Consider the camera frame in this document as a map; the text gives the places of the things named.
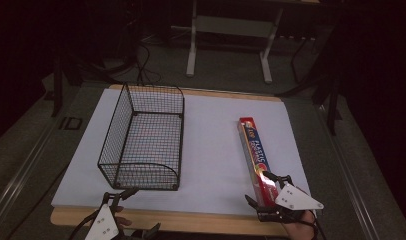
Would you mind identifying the black wire mesh basket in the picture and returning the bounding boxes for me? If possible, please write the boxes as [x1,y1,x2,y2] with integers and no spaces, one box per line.
[97,82,186,192]

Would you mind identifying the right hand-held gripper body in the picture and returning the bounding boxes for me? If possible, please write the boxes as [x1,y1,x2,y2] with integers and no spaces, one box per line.
[256,182,325,224]

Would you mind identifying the black floor cables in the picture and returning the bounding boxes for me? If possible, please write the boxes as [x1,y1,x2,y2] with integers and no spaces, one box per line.
[132,41,163,86]

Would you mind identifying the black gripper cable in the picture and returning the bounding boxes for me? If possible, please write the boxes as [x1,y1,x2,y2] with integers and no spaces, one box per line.
[68,212,99,240]

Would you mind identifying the long red plastic wrap box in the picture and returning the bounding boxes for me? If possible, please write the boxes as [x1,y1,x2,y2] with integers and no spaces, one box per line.
[237,116,280,208]

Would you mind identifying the person's right hand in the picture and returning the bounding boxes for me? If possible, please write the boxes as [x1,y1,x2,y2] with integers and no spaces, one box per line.
[281,210,318,240]

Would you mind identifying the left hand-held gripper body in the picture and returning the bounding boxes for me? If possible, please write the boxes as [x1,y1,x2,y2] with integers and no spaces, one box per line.
[84,203,162,240]

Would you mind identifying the metal floor rail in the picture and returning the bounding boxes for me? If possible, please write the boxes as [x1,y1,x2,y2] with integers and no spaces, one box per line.
[316,104,383,240]
[0,124,60,219]

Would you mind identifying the black metal stand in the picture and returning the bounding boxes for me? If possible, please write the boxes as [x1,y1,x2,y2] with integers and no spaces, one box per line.
[276,33,344,137]
[50,54,84,118]

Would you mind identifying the black rectangular floor bracket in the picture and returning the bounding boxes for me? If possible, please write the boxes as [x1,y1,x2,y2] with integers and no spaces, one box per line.
[58,116,83,131]

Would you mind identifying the white table mat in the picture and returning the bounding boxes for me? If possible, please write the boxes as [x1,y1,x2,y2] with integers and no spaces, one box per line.
[51,87,311,217]

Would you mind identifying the person's left hand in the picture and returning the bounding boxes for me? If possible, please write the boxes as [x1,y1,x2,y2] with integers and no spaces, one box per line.
[113,205,133,232]

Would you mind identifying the white metal desk frame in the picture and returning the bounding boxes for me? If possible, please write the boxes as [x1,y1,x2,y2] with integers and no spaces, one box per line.
[185,0,286,85]

